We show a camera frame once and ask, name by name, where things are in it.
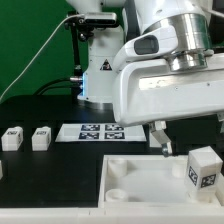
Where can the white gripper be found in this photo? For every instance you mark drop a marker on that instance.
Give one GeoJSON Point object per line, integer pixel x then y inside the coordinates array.
{"type": "Point", "coordinates": [147, 89]}

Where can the white square tabletop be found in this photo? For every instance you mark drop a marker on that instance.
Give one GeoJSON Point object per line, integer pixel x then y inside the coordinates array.
{"type": "Point", "coordinates": [148, 181]}

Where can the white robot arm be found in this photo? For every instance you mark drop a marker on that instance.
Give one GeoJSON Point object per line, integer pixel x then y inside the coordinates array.
{"type": "Point", "coordinates": [190, 18]}

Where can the white marker sheet with tags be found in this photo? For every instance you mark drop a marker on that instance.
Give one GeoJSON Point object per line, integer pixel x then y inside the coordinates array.
{"type": "Point", "coordinates": [102, 132]}

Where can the white part at left edge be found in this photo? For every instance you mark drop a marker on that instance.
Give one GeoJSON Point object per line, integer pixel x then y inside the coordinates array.
{"type": "Point", "coordinates": [1, 170]}

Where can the black camera on stand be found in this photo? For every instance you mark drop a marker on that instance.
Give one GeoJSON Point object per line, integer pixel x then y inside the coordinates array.
{"type": "Point", "coordinates": [103, 35]}

